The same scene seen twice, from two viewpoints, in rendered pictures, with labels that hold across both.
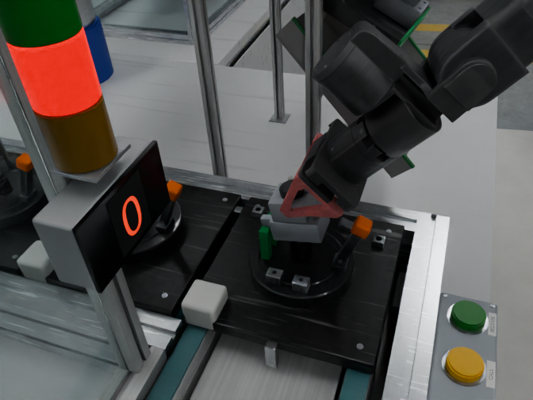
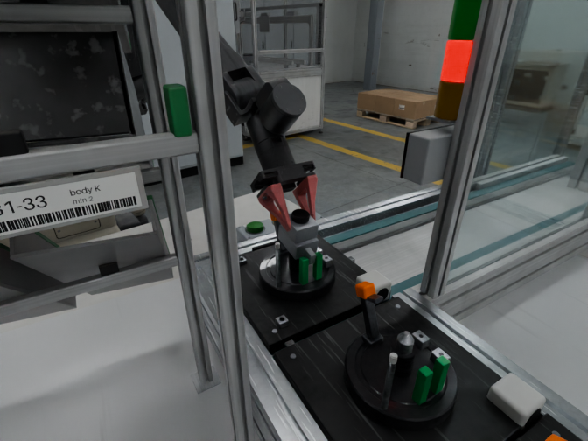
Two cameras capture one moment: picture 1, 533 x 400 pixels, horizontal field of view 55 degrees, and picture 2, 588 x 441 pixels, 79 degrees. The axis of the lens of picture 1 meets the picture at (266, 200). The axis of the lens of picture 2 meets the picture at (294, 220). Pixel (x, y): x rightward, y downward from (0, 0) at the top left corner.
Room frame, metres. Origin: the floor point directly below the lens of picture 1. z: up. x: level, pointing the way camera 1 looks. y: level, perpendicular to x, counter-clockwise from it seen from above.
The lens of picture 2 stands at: (0.90, 0.28, 1.37)
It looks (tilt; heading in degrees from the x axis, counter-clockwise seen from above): 28 degrees down; 217
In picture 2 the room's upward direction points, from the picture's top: straight up
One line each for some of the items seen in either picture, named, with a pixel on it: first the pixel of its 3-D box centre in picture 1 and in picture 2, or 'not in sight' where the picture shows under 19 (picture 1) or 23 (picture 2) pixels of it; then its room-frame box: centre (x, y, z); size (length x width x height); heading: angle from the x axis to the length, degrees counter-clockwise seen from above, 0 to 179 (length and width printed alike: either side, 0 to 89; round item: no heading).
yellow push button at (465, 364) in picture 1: (464, 366); not in sight; (0.31, -0.21, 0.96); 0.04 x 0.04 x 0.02
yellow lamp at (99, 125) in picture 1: (77, 128); (455, 99); (0.34, 0.14, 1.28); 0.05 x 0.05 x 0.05
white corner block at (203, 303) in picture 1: (205, 304); (373, 288); (0.42, 0.09, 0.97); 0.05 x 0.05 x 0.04; 68
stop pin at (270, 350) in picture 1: (271, 354); not in sight; (0.36, 0.01, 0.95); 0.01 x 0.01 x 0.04; 68
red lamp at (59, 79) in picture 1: (56, 67); (463, 60); (0.34, 0.14, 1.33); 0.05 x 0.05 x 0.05
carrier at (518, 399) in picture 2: (130, 208); (402, 355); (0.57, 0.20, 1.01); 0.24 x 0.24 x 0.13; 68
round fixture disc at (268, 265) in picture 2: (301, 261); (297, 271); (0.47, -0.04, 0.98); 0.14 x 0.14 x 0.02
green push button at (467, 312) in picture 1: (467, 317); (255, 228); (0.38, -0.23, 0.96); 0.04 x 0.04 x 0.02
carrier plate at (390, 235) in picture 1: (301, 271); (297, 280); (0.47, -0.04, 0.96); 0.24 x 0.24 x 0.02; 68
